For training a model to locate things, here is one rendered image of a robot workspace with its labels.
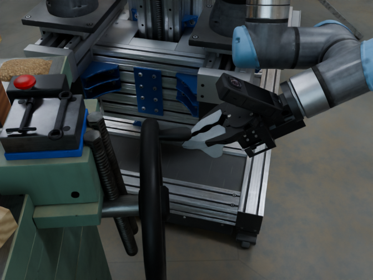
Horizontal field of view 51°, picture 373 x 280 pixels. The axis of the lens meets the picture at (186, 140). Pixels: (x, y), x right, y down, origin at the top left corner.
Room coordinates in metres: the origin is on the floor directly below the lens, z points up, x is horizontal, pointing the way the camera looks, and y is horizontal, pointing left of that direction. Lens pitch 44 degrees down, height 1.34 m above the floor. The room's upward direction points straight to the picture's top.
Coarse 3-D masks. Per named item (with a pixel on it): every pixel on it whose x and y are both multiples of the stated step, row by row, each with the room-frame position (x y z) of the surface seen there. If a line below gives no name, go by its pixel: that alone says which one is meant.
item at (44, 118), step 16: (48, 80) 0.47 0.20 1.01; (64, 80) 0.47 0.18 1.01; (16, 96) 0.45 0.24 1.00; (32, 96) 0.45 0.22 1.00; (48, 96) 0.44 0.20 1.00; (64, 96) 0.44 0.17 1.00; (80, 96) 0.44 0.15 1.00; (16, 112) 0.41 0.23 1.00; (32, 112) 0.41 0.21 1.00; (48, 112) 0.41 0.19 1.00; (80, 112) 0.42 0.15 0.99; (48, 128) 0.38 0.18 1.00; (64, 128) 0.38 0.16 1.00; (80, 128) 0.40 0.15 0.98; (16, 144) 0.36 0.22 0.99; (32, 144) 0.36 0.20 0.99; (48, 144) 0.36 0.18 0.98; (64, 144) 0.36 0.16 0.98; (80, 144) 0.37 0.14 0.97
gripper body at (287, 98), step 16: (288, 96) 0.50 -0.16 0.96; (224, 112) 0.53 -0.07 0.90; (240, 112) 0.51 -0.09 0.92; (288, 112) 0.50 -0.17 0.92; (256, 128) 0.48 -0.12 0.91; (272, 128) 0.50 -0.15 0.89; (288, 128) 0.50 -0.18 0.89; (240, 144) 0.49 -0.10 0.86; (256, 144) 0.48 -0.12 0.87; (272, 144) 0.48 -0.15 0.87
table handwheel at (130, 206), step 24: (144, 120) 0.48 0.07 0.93; (144, 144) 0.39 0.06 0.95; (144, 168) 0.35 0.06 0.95; (144, 192) 0.32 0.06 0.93; (168, 192) 0.40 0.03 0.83; (120, 216) 0.38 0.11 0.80; (144, 216) 0.30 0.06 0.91; (168, 216) 0.37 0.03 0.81; (144, 240) 0.28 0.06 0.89; (144, 264) 0.27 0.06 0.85
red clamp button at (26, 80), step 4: (20, 76) 0.46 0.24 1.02; (24, 76) 0.46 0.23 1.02; (28, 76) 0.46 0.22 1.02; (32, 76) 0.46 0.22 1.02; (16, 80) 0.45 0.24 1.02; (20, 80) 0.45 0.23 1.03; (24, 80) 0.45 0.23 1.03; (28, 80) 0.45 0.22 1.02; (32, 80) 0.45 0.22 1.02; (16, 84) 0.44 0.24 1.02; (20, 84) 0.44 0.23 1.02; (24, 84) 0.44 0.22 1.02; (28, 84) 0.44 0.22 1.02; (32, 84) 0.44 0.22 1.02; (20, 88) 0.44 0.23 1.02; (24, 88) 0.44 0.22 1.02
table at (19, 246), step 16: (0, 64) 0.68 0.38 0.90; (64, 64) 0.68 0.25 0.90; (16, 208) 0.32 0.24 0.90; (32, 208) 0.34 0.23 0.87; (48, 208) 0.34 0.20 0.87; (64, 208) 0.34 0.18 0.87; (80, 208) 0.34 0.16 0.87; (96, 208) 0.34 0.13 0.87; (32, 224) 0.32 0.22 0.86; (48, 224) 0.33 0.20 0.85; (64, 224) 0.33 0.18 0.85; (80, 224) 0.33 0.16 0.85; (96, 224) 0.33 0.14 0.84; (16, 240) 0.27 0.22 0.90; (32, 240) 0.30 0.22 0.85; (0, 256) 0.25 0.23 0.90; (16, 256) 0.26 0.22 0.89; (0, 272) 0.23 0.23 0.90; (16, 272) 0.24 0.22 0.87
